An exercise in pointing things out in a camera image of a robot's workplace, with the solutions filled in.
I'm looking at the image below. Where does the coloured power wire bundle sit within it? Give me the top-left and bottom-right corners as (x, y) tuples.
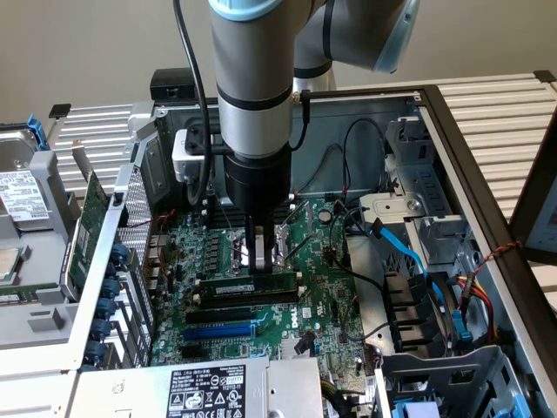
(456, 273), (498, 345)

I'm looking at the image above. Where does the silver hard disk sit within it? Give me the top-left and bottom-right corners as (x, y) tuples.
(0, 129), (52, 233)

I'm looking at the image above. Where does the tall black wire loop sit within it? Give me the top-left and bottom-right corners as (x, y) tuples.
(341, 118), (389, 195)

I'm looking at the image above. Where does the green graphics card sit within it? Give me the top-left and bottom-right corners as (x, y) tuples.
(58, 138), (111, 302)

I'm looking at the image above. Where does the blue expansion slot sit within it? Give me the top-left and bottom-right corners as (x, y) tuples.
(182, 320), (256, 343)

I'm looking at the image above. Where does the grey metal disk bay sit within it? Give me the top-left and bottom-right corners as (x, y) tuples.
(376, 345), (531, 418)

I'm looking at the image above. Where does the silver metal disk bay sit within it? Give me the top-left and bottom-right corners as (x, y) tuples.
(385, 116), (472, 267)

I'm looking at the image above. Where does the metal socket cover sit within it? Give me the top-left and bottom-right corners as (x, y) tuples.
(282, 199), (315, 234)

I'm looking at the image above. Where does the blue disk bracket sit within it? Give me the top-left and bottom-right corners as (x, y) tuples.
(26, 113), (49, 153)

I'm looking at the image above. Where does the small silver heat sink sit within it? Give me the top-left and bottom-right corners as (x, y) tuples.
(280, 337), (315, 361)

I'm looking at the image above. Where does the silver drive bracket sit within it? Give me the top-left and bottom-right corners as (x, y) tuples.
(359, 193), (426, 237)

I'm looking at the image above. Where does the silver power supply with label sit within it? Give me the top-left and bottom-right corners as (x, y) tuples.
(64, 354), (325, 418)

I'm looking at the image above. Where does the green RAM stick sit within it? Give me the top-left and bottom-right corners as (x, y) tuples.
(198, 269), (299, 299)
(0, 282), (60, 306)

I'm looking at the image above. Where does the blue flat SATA wire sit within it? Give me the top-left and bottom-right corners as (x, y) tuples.
(368, 219), (447, 314)

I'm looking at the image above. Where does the long black camera cable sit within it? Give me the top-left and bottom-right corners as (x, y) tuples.
(172, 0), (215, 206)

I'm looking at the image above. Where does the CPU socket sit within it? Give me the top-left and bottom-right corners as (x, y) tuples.
(228, 226), (292, 276)

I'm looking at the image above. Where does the black framed monitor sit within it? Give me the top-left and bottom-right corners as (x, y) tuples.
(507, 115), (557, 266)

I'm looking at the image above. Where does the grey parts rack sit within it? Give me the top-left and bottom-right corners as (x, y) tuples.
(0, 124), (86, 349)

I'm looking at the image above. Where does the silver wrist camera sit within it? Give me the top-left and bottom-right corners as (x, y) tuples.
(171, 127), (218, 185)

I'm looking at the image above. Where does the red black twisted wire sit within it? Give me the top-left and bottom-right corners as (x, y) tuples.
(472, 240), (523, 275)

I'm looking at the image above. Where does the green Dell motherboard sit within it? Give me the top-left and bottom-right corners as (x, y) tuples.
(150, 198), (371, 380)

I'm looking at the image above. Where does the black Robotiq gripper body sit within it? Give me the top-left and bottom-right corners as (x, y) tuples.
(224, 145), (292, 227)

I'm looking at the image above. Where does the black box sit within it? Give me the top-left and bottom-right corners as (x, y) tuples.
(150, 68), (201, 102)

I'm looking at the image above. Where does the blue plastic clip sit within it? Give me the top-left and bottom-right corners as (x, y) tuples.
(450, 309), (473, 346)

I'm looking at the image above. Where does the low black wire loop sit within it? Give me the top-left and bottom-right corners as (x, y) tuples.
(299, 143), (347, 195)

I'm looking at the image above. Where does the blue drive caddy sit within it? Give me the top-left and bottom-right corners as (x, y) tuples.
(393, 400), (443, 418)

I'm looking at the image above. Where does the black fan shroud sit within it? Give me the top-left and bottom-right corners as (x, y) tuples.
(381, 272), (458, 356)

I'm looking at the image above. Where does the silver CPU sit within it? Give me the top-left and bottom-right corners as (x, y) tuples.
(0, 246), (23, 282)

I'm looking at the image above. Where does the thin red wire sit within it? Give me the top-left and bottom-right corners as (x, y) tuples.
(117, 209), (179, 230)

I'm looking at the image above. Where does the open PC case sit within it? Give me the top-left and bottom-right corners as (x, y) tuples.
(63, 84), (557, 418)

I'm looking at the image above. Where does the long black expansion slot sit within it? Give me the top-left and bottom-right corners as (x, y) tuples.
(185, 307), (252, 327)

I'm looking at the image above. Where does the thick black wire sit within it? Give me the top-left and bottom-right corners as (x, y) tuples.
(328, 202), (388, 292)

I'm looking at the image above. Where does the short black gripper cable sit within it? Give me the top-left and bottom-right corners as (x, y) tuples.
(289, 88), (313, 152)

